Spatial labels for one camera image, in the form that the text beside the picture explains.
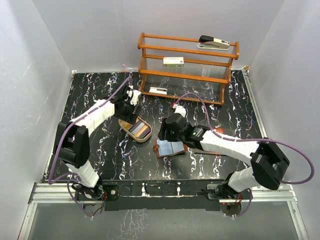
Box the brown leather card holder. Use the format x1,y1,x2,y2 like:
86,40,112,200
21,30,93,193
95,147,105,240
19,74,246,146
153,138,188,158

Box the beige oval card tray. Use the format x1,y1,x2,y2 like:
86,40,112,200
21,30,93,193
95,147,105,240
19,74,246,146
118,117,152,143

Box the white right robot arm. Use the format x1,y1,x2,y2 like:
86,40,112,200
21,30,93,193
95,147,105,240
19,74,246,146
158,113,290,199

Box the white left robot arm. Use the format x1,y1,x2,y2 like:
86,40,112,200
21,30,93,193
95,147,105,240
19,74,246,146
53,90,141,200

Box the small white box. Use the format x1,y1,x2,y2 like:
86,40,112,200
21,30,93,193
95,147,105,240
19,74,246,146
149,87,168,95

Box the dark book three days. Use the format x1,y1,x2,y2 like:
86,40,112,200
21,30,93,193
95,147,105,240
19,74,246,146
192,127,251,157

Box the orange wooden shelf rack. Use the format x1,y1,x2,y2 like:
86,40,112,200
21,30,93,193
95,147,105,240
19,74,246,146
137,32,240,105

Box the white staples box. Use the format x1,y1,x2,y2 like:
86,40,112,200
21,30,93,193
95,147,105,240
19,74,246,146
163,56,185,69

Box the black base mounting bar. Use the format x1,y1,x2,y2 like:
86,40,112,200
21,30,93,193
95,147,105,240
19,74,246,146
74,178,253,213

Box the black and beige stapler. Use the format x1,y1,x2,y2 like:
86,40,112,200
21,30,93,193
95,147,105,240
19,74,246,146
197,35,230,51

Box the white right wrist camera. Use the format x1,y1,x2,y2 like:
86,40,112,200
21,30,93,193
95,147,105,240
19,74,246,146
172,103,187,118

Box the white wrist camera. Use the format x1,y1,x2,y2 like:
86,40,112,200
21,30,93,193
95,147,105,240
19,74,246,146
126,85,142,106
172,103,187,118

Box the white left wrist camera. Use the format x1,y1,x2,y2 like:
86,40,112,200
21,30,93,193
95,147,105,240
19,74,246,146
126,85,142,106

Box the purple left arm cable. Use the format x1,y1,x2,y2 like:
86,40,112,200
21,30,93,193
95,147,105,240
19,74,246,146
47,76,133,218

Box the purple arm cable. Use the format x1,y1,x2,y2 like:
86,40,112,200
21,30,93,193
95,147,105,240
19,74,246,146
47,76,133,218
172,92,316,218

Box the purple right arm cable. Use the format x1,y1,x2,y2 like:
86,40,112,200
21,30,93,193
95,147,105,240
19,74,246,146
172,92,316,218

